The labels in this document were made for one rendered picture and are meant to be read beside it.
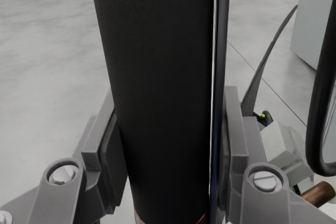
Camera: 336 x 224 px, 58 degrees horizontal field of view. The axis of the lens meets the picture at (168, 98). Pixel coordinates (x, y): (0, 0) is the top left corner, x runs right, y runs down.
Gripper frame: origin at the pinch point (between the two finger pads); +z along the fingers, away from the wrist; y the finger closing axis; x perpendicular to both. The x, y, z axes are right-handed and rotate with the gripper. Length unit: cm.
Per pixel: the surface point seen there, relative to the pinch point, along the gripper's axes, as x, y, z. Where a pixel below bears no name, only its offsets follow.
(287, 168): -36, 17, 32
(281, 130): -32, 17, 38
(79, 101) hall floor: -150, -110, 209
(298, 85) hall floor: -150, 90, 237
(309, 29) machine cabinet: -113, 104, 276
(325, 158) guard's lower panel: -122, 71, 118
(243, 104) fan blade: -14.4, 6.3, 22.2
